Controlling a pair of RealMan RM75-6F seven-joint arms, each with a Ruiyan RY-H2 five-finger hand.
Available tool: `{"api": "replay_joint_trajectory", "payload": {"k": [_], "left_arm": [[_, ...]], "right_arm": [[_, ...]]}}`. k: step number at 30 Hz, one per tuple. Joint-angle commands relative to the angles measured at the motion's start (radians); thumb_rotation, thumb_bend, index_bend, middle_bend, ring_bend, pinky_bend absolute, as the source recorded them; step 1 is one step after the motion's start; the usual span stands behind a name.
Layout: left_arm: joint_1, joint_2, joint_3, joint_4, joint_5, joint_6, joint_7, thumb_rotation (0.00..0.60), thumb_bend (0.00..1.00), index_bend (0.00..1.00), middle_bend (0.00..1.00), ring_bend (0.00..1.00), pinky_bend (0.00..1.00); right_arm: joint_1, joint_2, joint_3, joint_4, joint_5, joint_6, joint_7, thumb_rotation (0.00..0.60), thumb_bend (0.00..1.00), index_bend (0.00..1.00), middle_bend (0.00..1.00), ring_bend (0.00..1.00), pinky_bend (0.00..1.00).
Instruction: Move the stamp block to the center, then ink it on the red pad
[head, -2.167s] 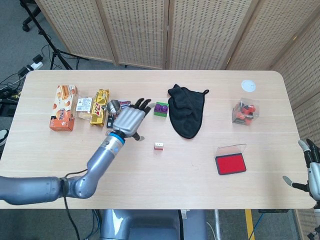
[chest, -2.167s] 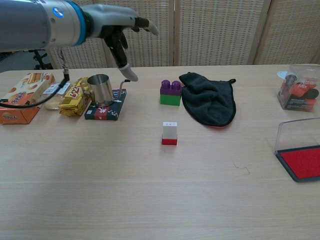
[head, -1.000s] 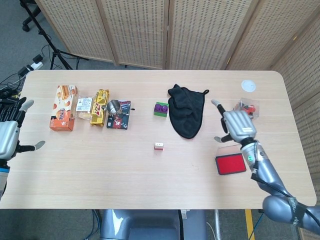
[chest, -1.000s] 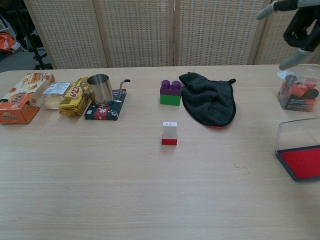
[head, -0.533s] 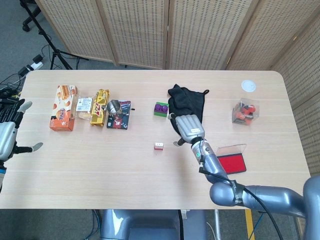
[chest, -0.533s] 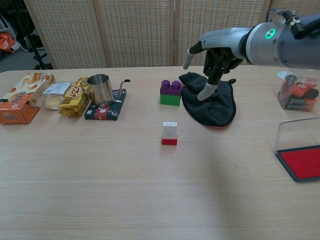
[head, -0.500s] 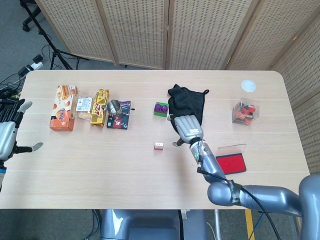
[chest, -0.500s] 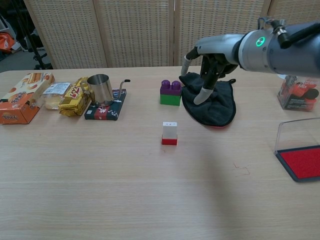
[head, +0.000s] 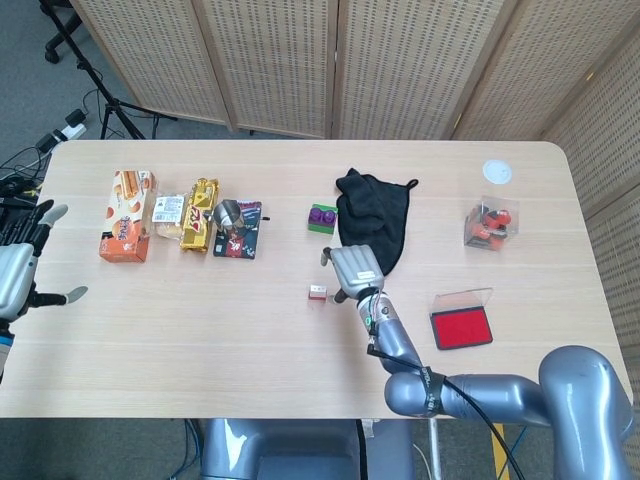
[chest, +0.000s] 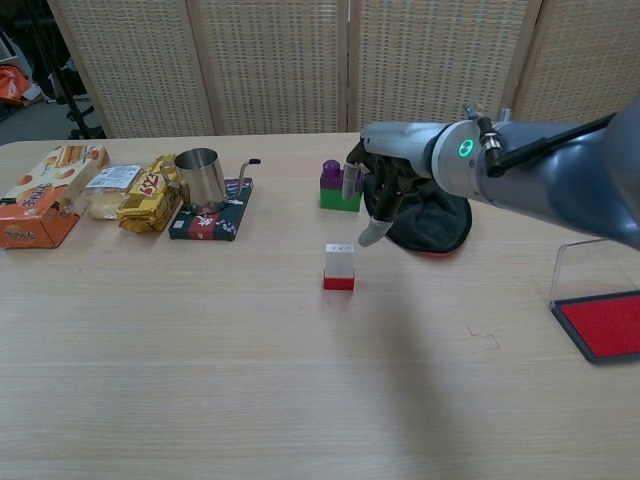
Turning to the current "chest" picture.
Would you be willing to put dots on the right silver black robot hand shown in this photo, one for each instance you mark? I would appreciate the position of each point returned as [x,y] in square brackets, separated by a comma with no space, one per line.
[400,150]

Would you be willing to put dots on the white and red block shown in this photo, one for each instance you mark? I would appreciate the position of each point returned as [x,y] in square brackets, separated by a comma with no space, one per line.
[339,272]

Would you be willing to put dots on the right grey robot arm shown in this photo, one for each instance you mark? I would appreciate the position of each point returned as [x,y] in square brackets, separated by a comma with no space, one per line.
[560,185]

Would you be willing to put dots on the green toy brick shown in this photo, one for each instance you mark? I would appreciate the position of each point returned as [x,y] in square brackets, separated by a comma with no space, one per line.
[335,201]

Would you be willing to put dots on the black cloth mitt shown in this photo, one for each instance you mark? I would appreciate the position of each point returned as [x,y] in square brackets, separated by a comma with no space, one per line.
[435,225]

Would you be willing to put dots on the wooden rattan folding screen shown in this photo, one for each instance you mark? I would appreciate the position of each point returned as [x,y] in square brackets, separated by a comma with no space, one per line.
[280,65]

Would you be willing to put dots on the steel gooseneck pitcher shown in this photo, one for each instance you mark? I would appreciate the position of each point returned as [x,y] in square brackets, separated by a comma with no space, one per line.
[200,180]

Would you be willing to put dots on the dark patterned flat box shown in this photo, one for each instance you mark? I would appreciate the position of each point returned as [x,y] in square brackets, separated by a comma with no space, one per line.
[210,225]

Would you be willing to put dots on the gold snack pack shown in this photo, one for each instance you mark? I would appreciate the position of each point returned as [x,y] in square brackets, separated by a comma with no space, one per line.
[147,200]

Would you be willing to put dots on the red ink pad clear lid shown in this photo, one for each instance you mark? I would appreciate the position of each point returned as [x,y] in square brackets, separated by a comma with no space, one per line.
[605,330]

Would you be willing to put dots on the clear wrapped bread packet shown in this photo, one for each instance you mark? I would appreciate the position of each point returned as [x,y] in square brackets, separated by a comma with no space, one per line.
[107,195]

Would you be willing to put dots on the black tripod stand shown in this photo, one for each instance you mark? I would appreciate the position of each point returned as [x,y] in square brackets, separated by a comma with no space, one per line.
[65,75]

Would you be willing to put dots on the orange biscuit box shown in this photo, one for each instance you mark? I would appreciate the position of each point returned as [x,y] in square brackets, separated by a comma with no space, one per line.
[35,210]

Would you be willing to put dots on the orange bag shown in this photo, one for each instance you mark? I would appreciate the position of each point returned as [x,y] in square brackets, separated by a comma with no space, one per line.
[14,85]

